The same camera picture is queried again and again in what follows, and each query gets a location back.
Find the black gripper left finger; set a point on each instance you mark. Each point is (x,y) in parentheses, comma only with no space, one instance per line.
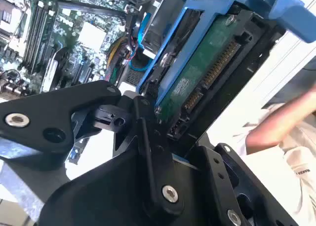
(37,117)

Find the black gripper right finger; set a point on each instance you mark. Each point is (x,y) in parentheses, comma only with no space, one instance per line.
(212,171)

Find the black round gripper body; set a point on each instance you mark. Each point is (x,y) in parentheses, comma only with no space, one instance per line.
(103,199)

